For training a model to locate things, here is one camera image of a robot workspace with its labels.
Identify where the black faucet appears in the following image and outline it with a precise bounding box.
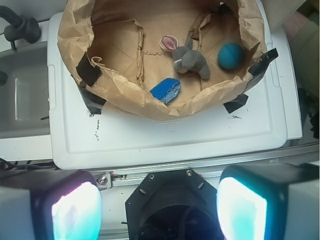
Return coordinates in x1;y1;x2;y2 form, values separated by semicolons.
0;5;41;44

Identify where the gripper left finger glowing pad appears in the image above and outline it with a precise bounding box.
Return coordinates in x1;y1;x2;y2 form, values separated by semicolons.
0;170;103;240

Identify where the black tape strip lower left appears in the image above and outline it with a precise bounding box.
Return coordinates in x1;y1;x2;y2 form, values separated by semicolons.
77;86;106;115

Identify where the aluminum rail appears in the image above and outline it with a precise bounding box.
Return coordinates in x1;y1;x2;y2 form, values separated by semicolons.
93;143;320;190

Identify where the gray sink basin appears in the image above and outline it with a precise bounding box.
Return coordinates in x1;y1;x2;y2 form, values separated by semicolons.
0;42;50;139

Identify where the brown paper bag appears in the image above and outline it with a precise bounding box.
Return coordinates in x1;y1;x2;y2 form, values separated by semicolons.
57;0;267;121

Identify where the black tape strip lower right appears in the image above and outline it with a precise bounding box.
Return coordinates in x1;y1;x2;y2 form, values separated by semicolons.
223;94;249;114

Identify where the blue felt ball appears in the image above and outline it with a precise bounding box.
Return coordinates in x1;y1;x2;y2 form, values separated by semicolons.
217;43;245;70

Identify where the white plastic bin lid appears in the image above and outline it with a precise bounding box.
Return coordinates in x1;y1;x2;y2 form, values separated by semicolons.
47;13;288;170

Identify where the gray plush bunny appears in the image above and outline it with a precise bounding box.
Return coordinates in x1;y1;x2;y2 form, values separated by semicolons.
159;35;211;80

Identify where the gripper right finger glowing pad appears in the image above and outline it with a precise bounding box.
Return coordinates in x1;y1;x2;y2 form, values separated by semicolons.
216;163;320;240

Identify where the black octagonal mount plate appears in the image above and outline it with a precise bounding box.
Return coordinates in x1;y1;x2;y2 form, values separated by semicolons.
125;169;225;240

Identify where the blue sponge piece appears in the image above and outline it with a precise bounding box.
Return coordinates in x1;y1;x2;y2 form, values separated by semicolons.
149;78;181;105

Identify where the black tape strip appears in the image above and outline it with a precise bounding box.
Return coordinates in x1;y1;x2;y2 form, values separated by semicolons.
77;86;106;115
243;48;279;94
223;94;249;114
76;52;102;87

